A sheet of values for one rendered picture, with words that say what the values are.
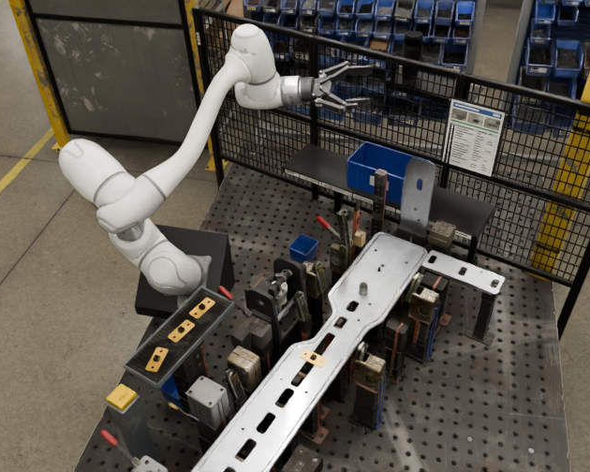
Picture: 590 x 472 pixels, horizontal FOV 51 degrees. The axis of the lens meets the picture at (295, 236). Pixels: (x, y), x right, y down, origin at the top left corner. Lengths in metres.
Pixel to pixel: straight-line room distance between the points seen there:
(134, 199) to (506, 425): 1.46
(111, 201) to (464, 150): 1.39
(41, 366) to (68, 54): 2.12
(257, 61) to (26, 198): 3.08
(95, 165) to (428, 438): 1.41
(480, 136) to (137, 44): 2.51
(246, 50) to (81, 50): 2.77
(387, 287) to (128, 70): 2.70
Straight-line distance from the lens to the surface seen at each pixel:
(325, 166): 2.76
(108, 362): 3.47
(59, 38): 4.58
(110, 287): 3.83
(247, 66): 1.86
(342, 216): 2.22
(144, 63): 4.34
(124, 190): 1.81
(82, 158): 1.88
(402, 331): 2.16
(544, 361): 2.57
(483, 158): 2.54
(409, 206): 2.44
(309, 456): 1.85
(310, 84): 1.95
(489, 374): 2.47
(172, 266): 2.30
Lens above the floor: 2.66
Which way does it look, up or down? 43 degrees down
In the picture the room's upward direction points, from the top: 3 degrees counter-clockwise
